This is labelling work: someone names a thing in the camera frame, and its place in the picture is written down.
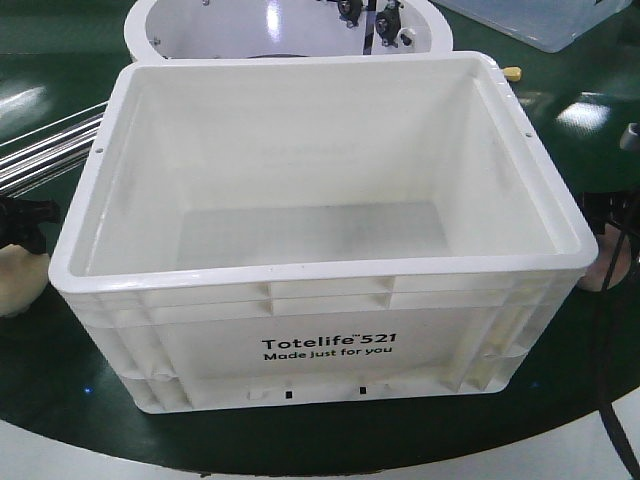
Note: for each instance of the pink plush ball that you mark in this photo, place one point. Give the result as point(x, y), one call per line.
point(594, 276)

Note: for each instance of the beige plush ball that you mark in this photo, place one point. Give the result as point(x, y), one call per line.
point(24, 276)

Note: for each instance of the metal rods bundle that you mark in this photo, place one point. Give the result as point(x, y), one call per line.
point(38, 156)

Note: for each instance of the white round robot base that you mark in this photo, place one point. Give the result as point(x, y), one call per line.
point(158, 31)

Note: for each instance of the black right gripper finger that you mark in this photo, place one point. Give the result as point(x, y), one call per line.
point(619, 209)

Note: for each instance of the clear plastic storage bin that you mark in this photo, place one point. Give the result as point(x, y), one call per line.
point(549, 26)

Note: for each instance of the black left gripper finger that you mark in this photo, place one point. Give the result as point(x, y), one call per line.
point(20, 220)

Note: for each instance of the white plastic tote box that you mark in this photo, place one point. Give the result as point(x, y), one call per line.
point(282, 231)

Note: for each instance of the small yellow knob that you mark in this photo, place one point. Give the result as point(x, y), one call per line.
point(512, 74)

